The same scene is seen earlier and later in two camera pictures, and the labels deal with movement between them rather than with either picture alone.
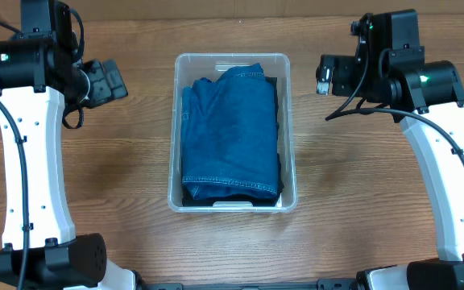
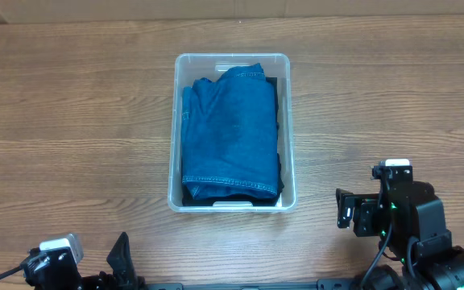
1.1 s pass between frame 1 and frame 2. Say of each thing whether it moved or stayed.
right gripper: moved
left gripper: moved
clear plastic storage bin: stayed
